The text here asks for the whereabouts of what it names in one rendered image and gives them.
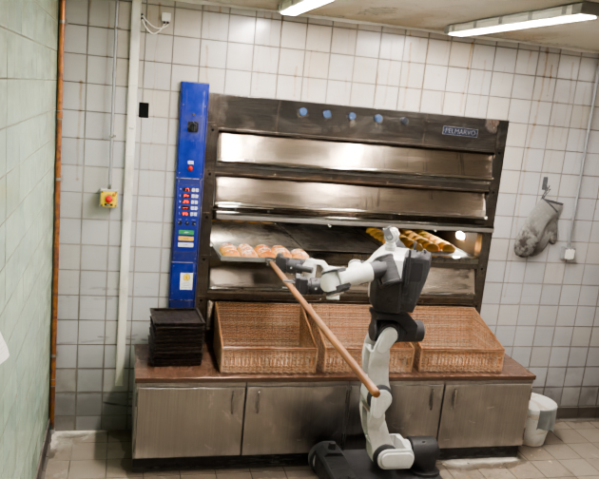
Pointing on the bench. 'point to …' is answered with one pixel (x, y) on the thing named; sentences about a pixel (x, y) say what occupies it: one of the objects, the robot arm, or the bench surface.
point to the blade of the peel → (237, 257)
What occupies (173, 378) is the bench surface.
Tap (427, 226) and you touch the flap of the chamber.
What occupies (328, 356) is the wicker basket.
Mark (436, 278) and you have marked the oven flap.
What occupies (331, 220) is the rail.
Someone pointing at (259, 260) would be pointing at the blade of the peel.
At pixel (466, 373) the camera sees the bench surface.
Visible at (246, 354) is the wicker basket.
